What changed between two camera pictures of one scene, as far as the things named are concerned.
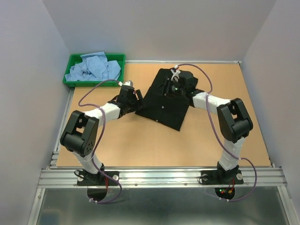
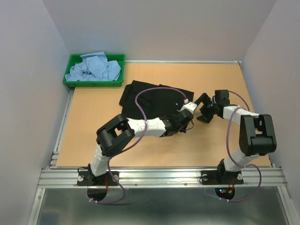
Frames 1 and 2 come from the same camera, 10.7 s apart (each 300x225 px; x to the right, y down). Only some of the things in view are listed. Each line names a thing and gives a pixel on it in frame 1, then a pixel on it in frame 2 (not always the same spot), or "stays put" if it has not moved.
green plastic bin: (121, 59) stays put
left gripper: (139, 103) -> (183, 130)
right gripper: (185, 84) -> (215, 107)
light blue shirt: (93, 67) stays put
